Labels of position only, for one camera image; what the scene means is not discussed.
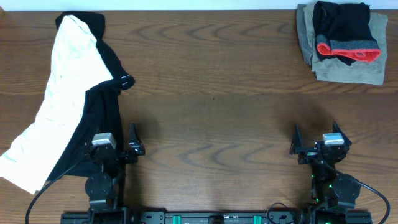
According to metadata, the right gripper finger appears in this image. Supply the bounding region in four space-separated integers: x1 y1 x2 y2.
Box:
333 121 352 146
289 124 303 155

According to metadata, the white t-shirt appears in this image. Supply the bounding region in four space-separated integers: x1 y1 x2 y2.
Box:
1 15 112 194

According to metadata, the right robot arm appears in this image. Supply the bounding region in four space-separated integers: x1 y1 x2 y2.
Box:
289 122 361 223

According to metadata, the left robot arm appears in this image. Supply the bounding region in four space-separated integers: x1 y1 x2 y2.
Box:
85 123 146 223

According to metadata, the black t-shirt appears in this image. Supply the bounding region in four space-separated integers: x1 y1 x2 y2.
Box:
47 11 135 181

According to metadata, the folded olive grey garment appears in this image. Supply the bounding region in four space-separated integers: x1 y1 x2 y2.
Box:
296 4 388 85

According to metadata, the black garment with red trim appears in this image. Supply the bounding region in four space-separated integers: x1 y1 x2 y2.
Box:
312 1 381 66

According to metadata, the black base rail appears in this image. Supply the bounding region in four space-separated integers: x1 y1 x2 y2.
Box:
60 210 373 224

